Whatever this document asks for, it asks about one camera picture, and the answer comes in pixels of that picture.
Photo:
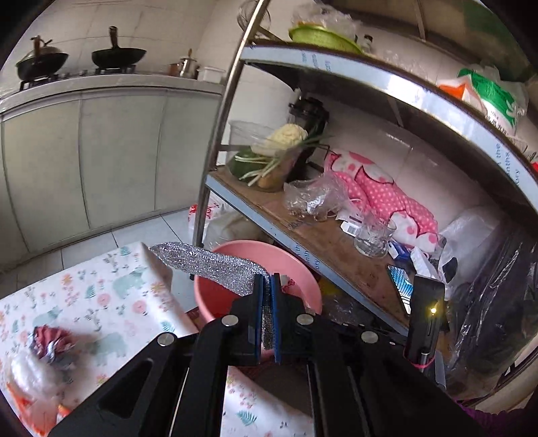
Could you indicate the cauliflower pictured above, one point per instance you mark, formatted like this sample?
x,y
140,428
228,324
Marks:
x,y
286,134

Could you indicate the pink polka dot cloth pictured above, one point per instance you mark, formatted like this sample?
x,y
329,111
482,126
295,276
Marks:
x,y
378,189

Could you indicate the yellow item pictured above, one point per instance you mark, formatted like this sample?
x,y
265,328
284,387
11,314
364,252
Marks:
x,y
332,288

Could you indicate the person's right forearm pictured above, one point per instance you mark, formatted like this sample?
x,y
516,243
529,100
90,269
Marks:
x,y
491,422

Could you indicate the smartphone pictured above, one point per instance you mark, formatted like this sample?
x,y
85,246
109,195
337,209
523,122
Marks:
x,y
399,285

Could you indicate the white label paper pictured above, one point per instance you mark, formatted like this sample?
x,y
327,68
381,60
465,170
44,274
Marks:
x,y
351,227

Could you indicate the cardboard shelf liner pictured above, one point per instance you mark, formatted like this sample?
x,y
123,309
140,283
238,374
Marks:
x,y
319,243

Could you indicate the green plastic basket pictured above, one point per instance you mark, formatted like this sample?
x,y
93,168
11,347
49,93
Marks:
x,y
323,38

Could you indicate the container with vegetables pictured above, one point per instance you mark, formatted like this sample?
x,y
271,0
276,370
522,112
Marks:
x,y
269,166

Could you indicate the white red plastic bag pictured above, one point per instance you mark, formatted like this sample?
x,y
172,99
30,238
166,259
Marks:
x,y
214,214

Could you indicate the green white orange bag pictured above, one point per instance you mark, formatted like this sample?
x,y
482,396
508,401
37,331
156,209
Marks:
x,y
491,96

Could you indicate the green vegetable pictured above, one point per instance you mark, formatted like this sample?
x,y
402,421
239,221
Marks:
x,y
241,166

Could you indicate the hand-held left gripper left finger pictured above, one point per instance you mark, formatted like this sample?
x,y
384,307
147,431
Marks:
x,y
258,302

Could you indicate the dark bag under clear plastic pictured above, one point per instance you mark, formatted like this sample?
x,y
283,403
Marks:
x,y
496,315

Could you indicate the glass mug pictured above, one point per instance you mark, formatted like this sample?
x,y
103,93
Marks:
x,y
372,239

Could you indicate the cream plastic bag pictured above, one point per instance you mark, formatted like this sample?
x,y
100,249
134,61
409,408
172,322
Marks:
x,y
235,229

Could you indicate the blue white packet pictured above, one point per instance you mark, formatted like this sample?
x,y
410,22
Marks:
x,y
399,251

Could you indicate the white container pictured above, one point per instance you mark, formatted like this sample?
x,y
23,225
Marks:
x,y
210,74

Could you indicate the pink plastic bucket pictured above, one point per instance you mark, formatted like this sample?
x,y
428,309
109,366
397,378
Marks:
x,y
208,298

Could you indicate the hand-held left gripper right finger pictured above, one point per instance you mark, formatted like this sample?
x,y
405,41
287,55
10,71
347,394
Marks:
x,y
277,311

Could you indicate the kitchen counter cabinet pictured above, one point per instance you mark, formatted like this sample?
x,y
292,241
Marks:
x,y
117,159

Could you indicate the clear plastic tub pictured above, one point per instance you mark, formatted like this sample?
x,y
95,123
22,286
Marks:
x,y
243,132

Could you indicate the silver scouring cloth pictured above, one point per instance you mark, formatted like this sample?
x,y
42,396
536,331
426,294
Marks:
x,y
210,260

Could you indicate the crumpled white paper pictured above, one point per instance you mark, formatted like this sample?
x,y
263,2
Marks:
x,y
424,260

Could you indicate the white plastic wrapper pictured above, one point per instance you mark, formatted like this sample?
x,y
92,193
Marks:
x,y
29,374

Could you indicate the black blender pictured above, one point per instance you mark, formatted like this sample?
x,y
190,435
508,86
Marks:
x,y
311,113

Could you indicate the crumpled clear plastic bag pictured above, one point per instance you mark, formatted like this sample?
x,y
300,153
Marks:
x,y
311,195

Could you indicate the gas stove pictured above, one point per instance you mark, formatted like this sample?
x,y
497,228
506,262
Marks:
x,y
63,77

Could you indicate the floral tablecloth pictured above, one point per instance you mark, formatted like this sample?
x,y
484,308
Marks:
x,y
105,302

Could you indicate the clear jar brown contents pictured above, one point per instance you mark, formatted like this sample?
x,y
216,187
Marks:
x,y
275,178

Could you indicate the orange snack packet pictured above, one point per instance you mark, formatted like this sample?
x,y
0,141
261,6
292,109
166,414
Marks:
x,y
63,409

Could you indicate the black wok with lid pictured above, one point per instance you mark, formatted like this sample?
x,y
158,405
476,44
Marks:
x,y
42,61

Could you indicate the steel kettle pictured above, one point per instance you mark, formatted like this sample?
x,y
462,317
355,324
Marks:
x,y
187,67

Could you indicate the metal shelf rack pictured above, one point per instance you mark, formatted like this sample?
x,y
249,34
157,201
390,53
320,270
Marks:
x,y
378,73

